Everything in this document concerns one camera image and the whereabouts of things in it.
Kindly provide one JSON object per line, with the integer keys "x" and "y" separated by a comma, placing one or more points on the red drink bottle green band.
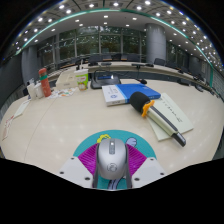
{"x": 44, "y": 82}

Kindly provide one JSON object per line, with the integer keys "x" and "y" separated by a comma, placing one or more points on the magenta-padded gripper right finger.
{"x": 136, "y": 159}

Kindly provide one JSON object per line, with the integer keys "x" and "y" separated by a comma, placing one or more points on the colourful flyer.
{"x": 63, "y": 92}

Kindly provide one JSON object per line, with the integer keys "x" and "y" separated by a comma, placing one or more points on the silver computer mouse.
{"x": 111, "y": 159}

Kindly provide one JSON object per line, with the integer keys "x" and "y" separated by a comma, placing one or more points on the white plastic cup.
{"x": 31, "y": 90}

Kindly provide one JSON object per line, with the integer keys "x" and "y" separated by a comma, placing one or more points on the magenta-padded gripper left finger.
{"x": 87, "y": 157}

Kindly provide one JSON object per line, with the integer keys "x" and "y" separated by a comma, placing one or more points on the black office chairs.
{"x": 95, "y": 58}

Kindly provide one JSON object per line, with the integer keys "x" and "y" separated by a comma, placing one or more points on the green-print paper cup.
{"x": 82, "y": 80}

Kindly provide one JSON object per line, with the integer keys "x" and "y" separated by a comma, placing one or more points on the round ceiling lights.
{"x": 61, "y": 6}

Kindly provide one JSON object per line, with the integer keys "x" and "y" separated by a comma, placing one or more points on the round teal mouse pad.
{"x": 141, "y": 142}

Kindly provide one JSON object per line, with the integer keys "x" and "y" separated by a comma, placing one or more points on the pale green booklet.
{"x": 176, "y": 113}

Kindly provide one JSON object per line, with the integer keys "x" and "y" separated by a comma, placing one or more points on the black conference desk console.
{"x": 105, "y": 80}

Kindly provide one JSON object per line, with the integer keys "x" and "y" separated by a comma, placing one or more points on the beige cardboard box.
{"x": 66, "y": 81}

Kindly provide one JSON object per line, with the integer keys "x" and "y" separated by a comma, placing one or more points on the long curved conference table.
{"x": 166, "y": 69}

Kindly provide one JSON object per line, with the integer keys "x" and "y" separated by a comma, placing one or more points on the blue and white book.
{"x": 133, "y": 91}

